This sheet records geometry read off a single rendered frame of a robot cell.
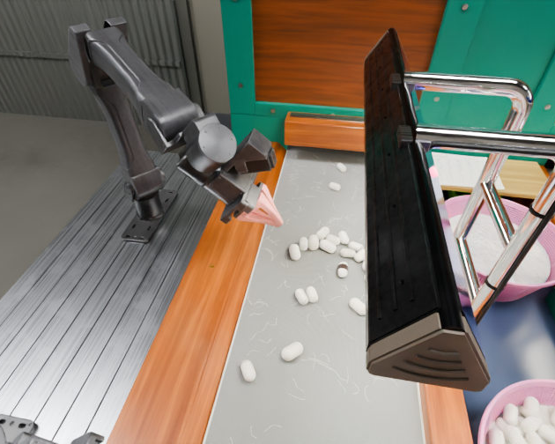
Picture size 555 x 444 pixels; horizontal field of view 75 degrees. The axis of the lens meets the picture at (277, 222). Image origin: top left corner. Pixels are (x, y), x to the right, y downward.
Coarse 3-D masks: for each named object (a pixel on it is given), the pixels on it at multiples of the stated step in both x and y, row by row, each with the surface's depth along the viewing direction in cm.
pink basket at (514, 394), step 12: (516, 384) 53; (528, 384) 53; (540, 384) 53; (552, 384) 53; (504, 396) 52; (516, 396) 54; (540, 396) 54; (552, 396) 54; (492, 408) 51; (492, 420) 53; (480, 432) 48
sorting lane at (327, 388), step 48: (288, 192) 90; (336, 192) 90; (288, 240) 78; (288, 288) 69; (336, 288) 69; (240, 336) 62; (288, 336) 62; (336, 336) 62; (240, 384) 56; (288, 384) 56; (336, 384) 56; (384, 384) 56; (240, 432) 51; (288, 432) 51; (336, 432) 51; (384, 432) 51
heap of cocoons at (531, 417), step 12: (528, 396) 54; (504, 408) 53; (516, 408) 53; (528, 408) 53; (540, 408) 54; (552, 408) 54; (504, 420) 52; (516, 420) 52; (528, 420) 51; (540, 420) 53; (552, 420) 52; (492, 432) 51; (504, 432) 51; (516, 432) 50; (528, 432) 51; (540, 432) 51; (552, 432) 50
